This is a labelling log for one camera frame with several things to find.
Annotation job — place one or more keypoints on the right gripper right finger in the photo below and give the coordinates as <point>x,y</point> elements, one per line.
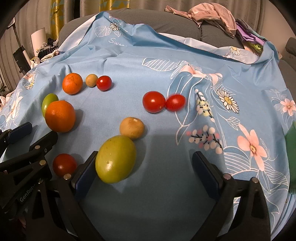
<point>251,221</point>

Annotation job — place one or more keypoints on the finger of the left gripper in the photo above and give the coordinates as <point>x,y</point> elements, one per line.
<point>34,148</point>
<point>11,136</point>

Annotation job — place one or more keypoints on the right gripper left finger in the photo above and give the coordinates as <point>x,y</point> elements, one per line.
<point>72,191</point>

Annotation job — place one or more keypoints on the orange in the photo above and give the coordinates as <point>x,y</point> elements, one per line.
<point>60,116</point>
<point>72,83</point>

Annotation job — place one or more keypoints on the small green fruit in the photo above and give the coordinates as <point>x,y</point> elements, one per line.
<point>47,100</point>

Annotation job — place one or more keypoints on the large green oval fruit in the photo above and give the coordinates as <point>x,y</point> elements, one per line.
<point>115,159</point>

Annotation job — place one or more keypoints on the small tan round fruit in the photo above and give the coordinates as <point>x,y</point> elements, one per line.
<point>91,80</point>

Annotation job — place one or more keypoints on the large tan round fruit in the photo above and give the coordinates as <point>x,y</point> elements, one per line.
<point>131,127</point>

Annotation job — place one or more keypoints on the large red tomato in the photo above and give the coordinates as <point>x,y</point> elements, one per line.
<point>153,102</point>

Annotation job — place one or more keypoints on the black stand device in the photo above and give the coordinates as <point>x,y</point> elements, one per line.
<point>21,61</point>

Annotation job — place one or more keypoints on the green plastic bowl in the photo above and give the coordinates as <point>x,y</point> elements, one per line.
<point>290,139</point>

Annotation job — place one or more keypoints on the clutter pile of cloths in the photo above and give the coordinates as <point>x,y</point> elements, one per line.
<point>47,51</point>

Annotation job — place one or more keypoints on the blue floral cloth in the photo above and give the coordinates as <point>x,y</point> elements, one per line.
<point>237,112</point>

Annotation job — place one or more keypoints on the yellow patterned curtain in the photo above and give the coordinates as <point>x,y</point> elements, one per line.
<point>62,12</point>

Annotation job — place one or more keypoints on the purple clothes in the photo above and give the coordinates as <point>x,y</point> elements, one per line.
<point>251,40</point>

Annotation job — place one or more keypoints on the grey sofa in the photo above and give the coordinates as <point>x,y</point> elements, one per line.
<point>163,22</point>

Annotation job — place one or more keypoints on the pink clothes pile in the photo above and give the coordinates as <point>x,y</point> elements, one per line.
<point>213,13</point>

